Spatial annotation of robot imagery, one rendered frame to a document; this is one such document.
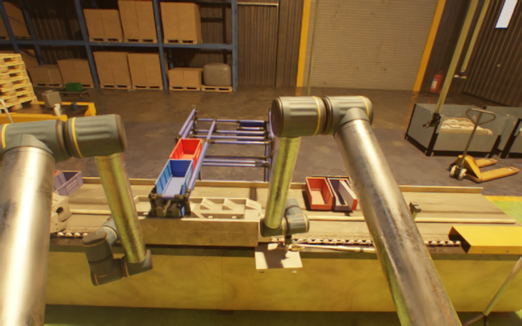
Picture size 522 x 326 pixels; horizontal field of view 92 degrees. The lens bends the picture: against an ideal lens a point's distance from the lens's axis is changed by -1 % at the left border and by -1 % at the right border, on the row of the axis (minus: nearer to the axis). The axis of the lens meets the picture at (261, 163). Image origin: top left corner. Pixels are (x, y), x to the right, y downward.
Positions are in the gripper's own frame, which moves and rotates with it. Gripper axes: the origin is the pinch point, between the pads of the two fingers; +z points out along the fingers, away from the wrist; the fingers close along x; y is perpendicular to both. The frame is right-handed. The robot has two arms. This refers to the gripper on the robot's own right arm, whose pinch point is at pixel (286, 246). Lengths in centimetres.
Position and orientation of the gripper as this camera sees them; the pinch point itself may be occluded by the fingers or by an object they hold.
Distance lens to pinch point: 188.4
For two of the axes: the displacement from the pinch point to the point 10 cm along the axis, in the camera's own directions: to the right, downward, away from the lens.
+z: -0.3, 8.9, 4.6
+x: 0.0, -4.6, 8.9
